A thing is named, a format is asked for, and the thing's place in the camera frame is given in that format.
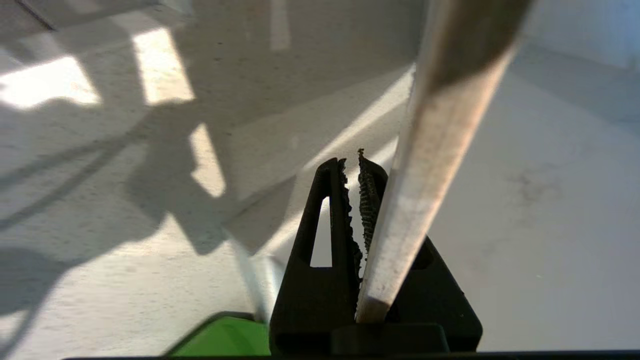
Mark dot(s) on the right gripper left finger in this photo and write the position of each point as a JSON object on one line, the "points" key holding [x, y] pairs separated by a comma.
{"points": [[320, 295]]}

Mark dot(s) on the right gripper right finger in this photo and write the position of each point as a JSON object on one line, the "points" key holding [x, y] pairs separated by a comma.
{"points": [[435, 305]]}

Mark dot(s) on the metal rod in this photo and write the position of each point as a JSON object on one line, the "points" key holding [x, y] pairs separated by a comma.
{"points": [[257, 285]]}

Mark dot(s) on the green plastic object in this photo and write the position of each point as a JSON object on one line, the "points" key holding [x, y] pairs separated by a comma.
{"points": [[225, 337]]}

